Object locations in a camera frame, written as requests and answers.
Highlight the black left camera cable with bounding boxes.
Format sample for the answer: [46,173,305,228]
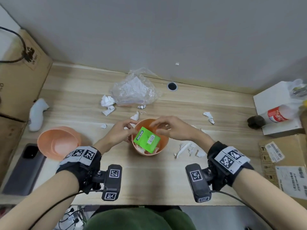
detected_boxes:
[28,189,104,230]

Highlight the black left wrist band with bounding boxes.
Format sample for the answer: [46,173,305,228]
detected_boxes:
[55,146,102,195]

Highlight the cardboard box with white labels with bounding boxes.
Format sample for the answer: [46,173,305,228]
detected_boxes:
[258,134,307,209]

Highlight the white plastic controller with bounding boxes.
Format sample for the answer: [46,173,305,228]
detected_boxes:
[28,98,50,132]

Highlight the green cardboard box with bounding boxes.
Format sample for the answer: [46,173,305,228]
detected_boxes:
[133,126,161,153]

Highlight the clear plastic bag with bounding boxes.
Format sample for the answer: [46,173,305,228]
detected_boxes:
[109,67,160,107]

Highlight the black wrist band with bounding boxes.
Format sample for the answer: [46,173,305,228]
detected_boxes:
[206,141,255,192]
[55,146,102,195]

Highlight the crumpled white tissue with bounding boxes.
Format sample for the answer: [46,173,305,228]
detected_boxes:
[100,94,116,107]

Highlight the tangle of cables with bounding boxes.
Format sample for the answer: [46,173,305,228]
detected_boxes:
[57,205,87,230]

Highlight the white flat box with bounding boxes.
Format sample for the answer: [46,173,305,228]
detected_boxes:
[253,81,304,137]

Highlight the black right camera cable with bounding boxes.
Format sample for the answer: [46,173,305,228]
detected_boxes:
[211,190,273,230]

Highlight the person's left hand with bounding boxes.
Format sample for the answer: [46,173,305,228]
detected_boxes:
[94,119,139,155]

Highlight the thin black cable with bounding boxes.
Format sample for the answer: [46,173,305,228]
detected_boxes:
[0,26,27,63]

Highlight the person's right forearm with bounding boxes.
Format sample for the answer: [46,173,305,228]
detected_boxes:
[231,168,307,230]

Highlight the crinkled clear plastic wrapper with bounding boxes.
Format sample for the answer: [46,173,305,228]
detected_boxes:
[287,79,307,99]

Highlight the green trousers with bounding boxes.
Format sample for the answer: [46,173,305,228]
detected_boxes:
[83,206,197,230]

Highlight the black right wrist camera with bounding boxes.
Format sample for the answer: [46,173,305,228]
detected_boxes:
[185,163,214,203]

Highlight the orange bin lid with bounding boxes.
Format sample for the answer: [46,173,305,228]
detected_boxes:
[37,126,82,162]

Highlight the person's left forearm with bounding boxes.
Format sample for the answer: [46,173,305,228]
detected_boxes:
[0,169,80,230]

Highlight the orange plastic bin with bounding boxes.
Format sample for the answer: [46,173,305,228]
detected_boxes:
[131,118,170,157]

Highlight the white paper in bin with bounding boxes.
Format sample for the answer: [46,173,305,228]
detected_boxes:
[136,146,159,155]

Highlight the plastic bottle with red label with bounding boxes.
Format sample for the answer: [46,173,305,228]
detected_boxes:
[259,104,300,124]

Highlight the cardboard box with black print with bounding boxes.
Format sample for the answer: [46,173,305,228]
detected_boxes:
[0,28,53,123]

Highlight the dark brown round object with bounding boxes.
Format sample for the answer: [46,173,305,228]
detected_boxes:
[247,115,266,130]

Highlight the person's right hand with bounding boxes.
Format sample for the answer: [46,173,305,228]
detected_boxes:
[149,116,215,153]

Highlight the black camera cable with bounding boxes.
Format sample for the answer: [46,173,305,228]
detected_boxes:
[211,190,273,230]
[28,189,104,230]

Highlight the plain brown cardboard box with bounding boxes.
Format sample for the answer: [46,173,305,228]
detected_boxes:
[0,115,28,188]

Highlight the black right wrist band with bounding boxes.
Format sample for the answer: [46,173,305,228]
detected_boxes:
[206,141,255,192]

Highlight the grey smartphone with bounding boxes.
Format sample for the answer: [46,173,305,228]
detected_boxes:
[2,143,47,196]

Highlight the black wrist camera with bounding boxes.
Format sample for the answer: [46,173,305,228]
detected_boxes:
[185,163,214,203]
[92,164,123,202]

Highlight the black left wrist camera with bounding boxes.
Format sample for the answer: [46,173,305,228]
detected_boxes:
[92,164,123,202]

